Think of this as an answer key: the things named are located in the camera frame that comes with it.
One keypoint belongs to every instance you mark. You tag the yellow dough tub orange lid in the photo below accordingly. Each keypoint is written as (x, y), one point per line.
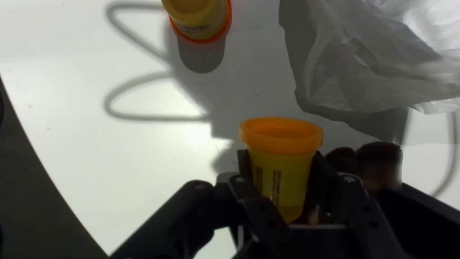
(198, 19)

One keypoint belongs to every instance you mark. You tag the white plastic bag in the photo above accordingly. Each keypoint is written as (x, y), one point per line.
(364, 58)

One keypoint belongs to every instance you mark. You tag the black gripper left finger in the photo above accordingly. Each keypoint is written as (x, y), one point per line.
(210, 217)

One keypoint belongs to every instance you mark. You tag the brown plush toy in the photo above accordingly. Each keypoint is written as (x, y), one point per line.
(378, 161)

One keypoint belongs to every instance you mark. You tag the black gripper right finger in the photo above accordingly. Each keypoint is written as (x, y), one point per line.
(382, 221)

